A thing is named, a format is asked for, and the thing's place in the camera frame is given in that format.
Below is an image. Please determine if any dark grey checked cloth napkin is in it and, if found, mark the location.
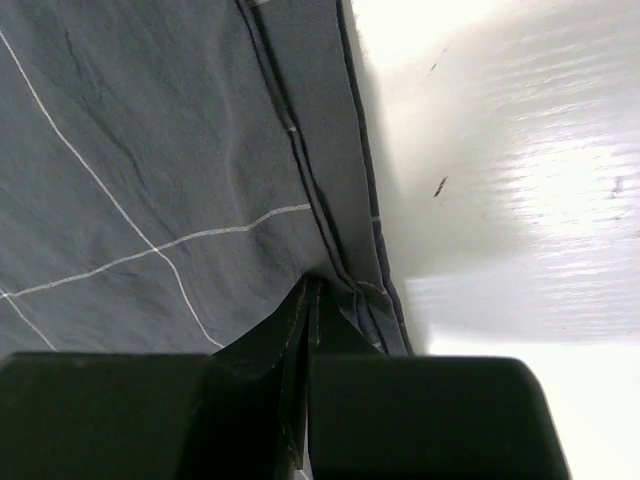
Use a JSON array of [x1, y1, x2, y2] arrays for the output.
[[1, 1, 411, 355]]

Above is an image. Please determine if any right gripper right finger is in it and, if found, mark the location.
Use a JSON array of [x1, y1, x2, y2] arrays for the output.
[[308, 287, 570, 479]]

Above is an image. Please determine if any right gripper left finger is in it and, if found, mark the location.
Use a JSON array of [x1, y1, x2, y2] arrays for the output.
[[1, 280, 308, 479]]

